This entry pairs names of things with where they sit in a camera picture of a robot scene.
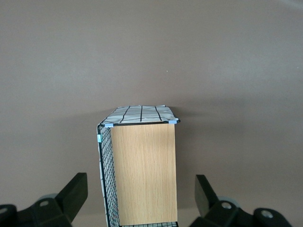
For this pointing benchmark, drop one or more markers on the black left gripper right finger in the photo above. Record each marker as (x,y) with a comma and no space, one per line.
(213,210)

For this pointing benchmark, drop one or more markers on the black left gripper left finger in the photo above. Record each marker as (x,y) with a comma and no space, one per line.
(59,208)

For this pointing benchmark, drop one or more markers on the white grid-print cloth liner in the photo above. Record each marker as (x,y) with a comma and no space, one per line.
(142,114)

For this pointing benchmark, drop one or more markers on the brown table cover mat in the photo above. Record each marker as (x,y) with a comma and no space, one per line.
(151,47)

